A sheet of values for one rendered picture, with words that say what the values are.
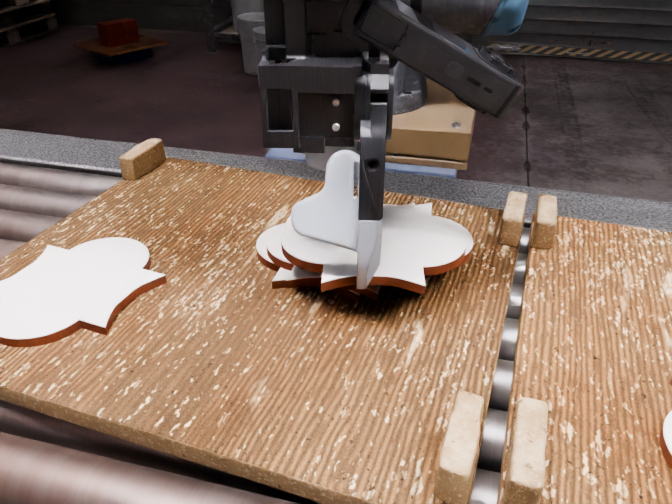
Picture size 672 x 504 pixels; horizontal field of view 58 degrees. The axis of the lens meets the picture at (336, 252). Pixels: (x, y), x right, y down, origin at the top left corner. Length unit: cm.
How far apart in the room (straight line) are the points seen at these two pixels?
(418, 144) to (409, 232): 38
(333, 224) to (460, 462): 16
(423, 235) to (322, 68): 16
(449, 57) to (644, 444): 25
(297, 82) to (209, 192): 28
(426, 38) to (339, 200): 11
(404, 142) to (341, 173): 45
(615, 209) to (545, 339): 27
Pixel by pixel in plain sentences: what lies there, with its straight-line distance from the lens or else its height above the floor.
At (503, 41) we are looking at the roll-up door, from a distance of 516.
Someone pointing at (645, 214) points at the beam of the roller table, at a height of 91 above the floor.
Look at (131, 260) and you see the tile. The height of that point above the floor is 94.
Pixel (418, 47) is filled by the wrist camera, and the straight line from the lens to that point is 38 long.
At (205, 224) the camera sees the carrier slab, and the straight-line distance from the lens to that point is 57.
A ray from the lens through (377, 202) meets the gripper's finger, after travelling 37.
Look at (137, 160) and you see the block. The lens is 67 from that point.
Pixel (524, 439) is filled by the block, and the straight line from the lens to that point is 34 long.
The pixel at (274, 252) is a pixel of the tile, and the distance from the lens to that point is 49.
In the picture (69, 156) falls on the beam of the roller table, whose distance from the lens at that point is 82.
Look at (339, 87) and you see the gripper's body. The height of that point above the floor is 110.
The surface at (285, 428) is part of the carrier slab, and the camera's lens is 37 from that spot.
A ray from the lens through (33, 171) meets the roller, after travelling 78.
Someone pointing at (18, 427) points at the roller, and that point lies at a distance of 46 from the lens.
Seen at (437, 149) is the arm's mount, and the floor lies 90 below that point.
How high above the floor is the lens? 121
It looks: 32 degrees down
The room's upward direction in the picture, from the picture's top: straight up
